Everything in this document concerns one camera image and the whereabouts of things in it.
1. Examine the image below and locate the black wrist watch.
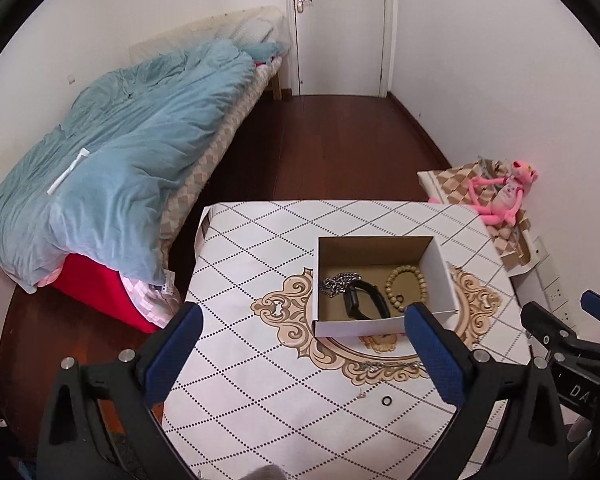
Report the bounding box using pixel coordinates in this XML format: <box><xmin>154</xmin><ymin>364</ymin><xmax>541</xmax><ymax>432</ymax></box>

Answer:
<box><xmin>342</xmin><ymin>278</ymin><xmax>392</xmax><ymax>321</ymax></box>

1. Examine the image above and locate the wooden bed frame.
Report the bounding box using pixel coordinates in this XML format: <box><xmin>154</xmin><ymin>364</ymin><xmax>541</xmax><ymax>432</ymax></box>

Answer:
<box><xmin>253</xmin><ymin>55</ymin><xmax>286</xmax><ymax>101</ymax></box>

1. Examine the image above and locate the white door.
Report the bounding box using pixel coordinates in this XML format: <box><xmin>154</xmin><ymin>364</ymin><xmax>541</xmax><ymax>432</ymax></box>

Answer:
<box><xmin>289</xmin><ymin>0</ymin><xmax>397</xmax><ymax>99</ymax></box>

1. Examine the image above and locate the pale pillow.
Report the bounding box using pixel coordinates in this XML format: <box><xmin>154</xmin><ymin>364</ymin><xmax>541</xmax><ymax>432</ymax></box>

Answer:
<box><xmin>224</xmin><ymin>6</ymin><xmax>289</xmax><ymax>47</ymax></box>

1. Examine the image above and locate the red blanket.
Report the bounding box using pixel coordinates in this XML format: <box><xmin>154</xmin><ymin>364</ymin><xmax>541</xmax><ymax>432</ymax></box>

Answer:
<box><xmin>0</xmin><ymin>234</ymin><xmax>162</xmax><ymax>335</ymax></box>

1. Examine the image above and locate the white wall socket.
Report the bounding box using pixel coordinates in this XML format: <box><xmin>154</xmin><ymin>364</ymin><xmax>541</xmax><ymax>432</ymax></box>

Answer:
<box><xmin>544</xmin><ymin>280</ymin><xmax>572</xmax><ymax>322</ymax></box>

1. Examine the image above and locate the pink plush toy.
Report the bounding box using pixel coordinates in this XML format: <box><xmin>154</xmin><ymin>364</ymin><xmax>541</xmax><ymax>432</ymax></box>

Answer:
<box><xmin>467</xmin><ymin>159</ymin><xmax>541</xmax><ymax>227</ymax></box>

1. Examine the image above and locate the silver chain necklace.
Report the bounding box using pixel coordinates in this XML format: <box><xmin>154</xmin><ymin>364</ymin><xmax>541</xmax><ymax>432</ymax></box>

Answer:
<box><xmin>320</xmin><ymin>272</ymin><xmax>364</xmax><ymax>302</ymax></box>

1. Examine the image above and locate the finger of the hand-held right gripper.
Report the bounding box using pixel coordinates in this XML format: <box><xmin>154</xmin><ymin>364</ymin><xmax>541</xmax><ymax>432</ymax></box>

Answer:
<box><xmin>520</xmin><ymin>301</ymin><xmax>581</xmax><ymax>357</ymax></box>
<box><xmin>580</xmin><ymin>289</ymin><xmax>600</xmax><ymax>323</ymax></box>

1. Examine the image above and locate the white diamond-patterned tablecloth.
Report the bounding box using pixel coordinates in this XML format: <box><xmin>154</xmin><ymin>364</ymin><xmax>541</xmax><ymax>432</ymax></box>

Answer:
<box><xmin>159</xmin><ymin>199</ymin><xmax>532</xmax><ymax>480</ymax></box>

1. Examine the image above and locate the white cardboard box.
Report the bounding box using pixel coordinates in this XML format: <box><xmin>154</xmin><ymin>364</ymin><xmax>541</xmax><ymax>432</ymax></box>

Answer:
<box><xmin>312</xmin><ymin>234</ymin><xmax>464</xmax><ymax>339</ymax></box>

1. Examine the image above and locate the wooden bead bracelet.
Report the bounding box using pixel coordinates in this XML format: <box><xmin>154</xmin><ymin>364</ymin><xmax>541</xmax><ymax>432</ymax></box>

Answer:
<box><xmin>384</xmin><ymin>265</ymin><xmax>427</xmax><ymax>312</ymax></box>

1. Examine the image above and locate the thin silver chain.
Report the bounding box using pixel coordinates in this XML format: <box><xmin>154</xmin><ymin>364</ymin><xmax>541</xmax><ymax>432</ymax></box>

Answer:
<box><xmin>359</xmin><ymin>359</ymin><xmax>424</xmax><ymax>374</ymax></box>

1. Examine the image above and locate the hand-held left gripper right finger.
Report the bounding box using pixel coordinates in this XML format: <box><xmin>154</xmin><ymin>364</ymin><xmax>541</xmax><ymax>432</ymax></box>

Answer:
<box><xmin>403</xmin><ymin>302</ymin><xmax>571</xmax><ymax>480</ymax></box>

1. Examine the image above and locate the beige patterned mattress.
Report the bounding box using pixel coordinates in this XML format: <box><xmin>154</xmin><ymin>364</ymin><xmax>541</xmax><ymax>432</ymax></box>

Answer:
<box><xmin>157</xmin><ymin>55</ymin><xmax>286</xmax><ymax>263</ymax></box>

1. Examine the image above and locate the light blue duvet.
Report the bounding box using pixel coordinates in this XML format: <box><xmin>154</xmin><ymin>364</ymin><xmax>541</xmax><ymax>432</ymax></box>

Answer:
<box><xmin>0</xmin><ymin>40</ymin><xmax>257</xmax><ymax>295</ymax></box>

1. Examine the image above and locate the pink checkered sheet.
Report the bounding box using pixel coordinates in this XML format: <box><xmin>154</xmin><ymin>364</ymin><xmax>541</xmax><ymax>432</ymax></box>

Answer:
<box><xmin>119</xmin><ymin>274</ymin><xmax>183</xmax><ymax>330</ymax></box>

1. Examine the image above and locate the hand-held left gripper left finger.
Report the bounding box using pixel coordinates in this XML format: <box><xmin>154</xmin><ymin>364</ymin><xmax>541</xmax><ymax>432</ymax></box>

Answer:
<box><xmin>37</xmin><ymin>302</ymin><xmax>204</xmax><ymax>480</ymax></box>

